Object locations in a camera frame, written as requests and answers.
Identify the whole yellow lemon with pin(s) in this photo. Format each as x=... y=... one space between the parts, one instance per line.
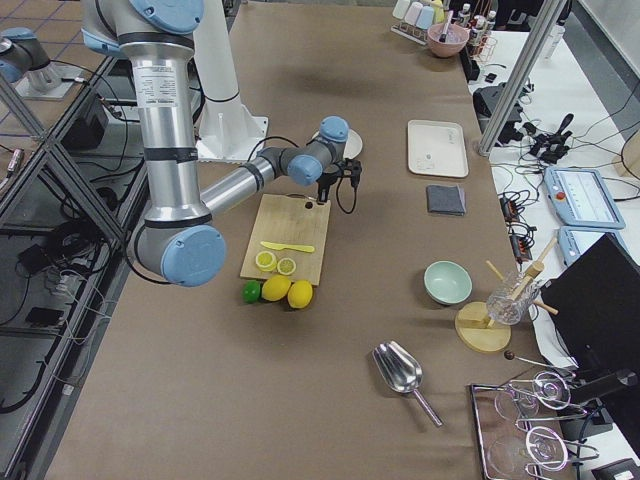
x=276 y=288
x=300 y=294

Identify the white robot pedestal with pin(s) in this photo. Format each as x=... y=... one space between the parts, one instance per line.
x=227 y=130

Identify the blue plastic cup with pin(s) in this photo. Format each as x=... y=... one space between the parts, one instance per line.
x=425 y=18

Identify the black monitor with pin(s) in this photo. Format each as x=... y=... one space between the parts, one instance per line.
x=597 y=298

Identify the cream rectangular tray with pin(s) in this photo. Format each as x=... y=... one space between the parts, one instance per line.
x=436 y=148

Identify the black stand device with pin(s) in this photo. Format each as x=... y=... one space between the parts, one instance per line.
x=485 y=101

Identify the wooden cup tree stand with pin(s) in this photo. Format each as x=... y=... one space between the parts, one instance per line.
x=478 y=331

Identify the lower wine glass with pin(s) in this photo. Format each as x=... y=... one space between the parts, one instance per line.
x=530 y=456

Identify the dark framed tray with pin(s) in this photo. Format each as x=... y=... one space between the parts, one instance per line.
x=490 y=426

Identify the mint green bowl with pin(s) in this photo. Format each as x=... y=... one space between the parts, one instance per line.
x=447 y=283

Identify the cream round plate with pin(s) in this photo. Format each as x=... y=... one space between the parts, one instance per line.
x=354 y=142

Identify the grey folded cloth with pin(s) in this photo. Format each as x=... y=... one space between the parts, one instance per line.
x=446 y=200

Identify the aluminium frame post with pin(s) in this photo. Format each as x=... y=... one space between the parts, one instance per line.
x=533 y=46

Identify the lemon half slice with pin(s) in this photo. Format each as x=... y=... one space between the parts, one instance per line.
x=266 y=261

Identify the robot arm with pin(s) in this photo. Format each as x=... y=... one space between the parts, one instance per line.
x=187 y=94

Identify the green lime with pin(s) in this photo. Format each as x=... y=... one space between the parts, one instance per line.
x=251 y=292

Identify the upper wine glass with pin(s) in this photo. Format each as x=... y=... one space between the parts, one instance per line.
x=521 y=398

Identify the black tipped metal muddler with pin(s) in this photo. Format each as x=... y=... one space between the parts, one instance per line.
x=445 y=27

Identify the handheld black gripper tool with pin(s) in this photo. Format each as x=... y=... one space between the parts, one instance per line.
x=549 y=147

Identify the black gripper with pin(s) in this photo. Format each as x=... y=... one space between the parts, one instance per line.
x=328 y=178

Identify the metal scoop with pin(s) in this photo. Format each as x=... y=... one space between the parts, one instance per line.
x=403 y=374

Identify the pink bowl with ice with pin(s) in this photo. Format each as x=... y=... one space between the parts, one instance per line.
x=456 y=39

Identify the pink plastic cup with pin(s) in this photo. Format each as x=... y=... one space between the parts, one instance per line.
x=413 y=13

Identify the white plastic cup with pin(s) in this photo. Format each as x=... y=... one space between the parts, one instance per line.
x=400 y=9

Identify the white wire cup rack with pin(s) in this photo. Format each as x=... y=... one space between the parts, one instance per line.
x=410 y=32

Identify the clear glass mug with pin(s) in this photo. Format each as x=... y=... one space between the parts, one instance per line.
x=512 y=298

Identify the yellow plastic knife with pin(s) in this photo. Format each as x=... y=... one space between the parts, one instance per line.
x=284 y=246

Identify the wine glass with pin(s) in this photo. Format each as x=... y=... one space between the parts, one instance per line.
x=530 y=456
x=521 y=398

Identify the wooden cutting board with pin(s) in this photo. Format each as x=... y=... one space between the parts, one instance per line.
x=284 y=219

